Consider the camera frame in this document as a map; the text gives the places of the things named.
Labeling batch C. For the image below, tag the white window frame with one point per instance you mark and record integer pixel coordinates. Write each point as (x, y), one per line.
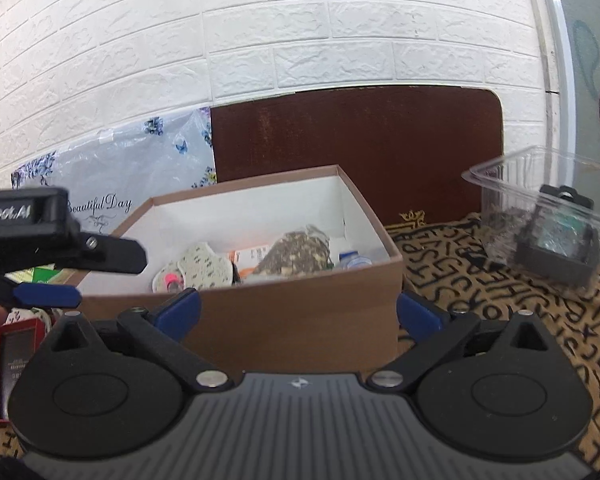
(555, 35)

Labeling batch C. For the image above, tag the floral plastic bag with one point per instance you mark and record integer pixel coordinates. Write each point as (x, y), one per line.
(130, 160)

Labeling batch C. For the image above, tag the pink small object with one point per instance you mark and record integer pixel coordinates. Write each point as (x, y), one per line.
(170, 278)

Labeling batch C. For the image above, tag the white star print cloth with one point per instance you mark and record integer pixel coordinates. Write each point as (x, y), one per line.
(25, 314)

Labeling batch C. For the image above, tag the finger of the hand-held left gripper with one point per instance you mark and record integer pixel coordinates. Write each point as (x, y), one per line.
(110, 255)
(45, 295)

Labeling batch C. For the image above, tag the frosted window pane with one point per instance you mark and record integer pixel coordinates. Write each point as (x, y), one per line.
(595, 10)

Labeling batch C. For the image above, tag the green paper packet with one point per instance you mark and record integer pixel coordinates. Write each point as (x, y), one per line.
(42, 275)

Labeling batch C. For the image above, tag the clear bottle blue cap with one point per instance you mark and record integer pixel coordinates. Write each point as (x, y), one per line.
(355, 260)

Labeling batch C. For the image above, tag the dark grey box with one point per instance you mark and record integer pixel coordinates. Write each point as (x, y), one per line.
(550, 265)

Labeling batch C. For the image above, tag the letter print table cloth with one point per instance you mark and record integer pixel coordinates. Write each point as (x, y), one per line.
(480, 290)

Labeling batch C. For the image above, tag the clear plastic container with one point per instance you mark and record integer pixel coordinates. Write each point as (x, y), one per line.
(505, 185)

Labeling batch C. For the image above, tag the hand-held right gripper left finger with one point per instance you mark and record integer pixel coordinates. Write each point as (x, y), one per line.
(180, 307)

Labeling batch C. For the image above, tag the brown cardboard box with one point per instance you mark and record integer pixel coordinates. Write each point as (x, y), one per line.
(290, 320)

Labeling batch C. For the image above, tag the red box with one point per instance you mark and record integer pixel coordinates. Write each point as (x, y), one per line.
(15, 360)

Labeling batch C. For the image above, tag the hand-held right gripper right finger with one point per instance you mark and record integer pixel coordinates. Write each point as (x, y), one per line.
(414, 310)

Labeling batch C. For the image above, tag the dark brown board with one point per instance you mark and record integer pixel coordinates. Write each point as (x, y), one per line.
(355, 140)

